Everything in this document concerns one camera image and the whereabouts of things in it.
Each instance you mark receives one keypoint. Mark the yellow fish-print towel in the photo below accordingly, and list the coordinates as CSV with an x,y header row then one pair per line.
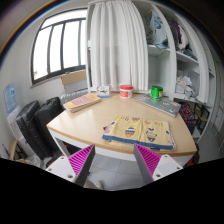
x,y
140,131

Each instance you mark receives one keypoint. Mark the white shelf unit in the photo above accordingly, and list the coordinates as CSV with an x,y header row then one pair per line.
x,y
166,60

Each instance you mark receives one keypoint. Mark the small white printed box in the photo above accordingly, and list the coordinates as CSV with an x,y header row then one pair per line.
x,y
103,91

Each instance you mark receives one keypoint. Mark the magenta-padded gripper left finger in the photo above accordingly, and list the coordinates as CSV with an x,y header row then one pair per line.
x,y
81,161

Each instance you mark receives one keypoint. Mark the white jar with red lid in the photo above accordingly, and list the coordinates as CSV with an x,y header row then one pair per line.
x,y
126,91

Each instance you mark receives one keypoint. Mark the white curtain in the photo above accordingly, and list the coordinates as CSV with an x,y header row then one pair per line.
x,y
118,46

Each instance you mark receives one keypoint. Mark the brown cardboard box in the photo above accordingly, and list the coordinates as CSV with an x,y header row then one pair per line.
x,y
74,79

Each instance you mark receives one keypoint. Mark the water dispenser with blue bottle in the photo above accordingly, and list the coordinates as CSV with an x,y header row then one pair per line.
x,y
10,100

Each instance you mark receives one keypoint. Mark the multicoloured patterned bag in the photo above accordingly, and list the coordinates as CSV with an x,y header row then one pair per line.
x,y
187,115

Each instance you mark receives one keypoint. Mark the wooden stool with black frame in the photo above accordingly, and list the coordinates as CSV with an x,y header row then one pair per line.
x,y
202,114

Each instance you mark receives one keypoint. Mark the white radiator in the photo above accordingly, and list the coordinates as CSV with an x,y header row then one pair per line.
x,y
71,96

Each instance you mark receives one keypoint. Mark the green jar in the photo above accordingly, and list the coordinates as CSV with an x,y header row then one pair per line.
x,y
157,91

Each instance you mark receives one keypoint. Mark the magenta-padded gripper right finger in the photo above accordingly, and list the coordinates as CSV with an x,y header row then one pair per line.
x,y
148,161

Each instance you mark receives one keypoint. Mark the black hard suitcase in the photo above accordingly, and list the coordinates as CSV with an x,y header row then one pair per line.
x,y
28,130

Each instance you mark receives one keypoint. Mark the tan and pink book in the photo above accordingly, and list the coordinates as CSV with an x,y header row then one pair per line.
x,y
81,101

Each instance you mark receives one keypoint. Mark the black-framed window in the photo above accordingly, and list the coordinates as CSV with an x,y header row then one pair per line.
x,y
60,46

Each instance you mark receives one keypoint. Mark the black soft bag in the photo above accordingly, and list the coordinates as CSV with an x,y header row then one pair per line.
x,y
48,123

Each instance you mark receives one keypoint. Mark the grey laptop with stickers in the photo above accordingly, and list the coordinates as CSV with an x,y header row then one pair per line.
x,y
158,104

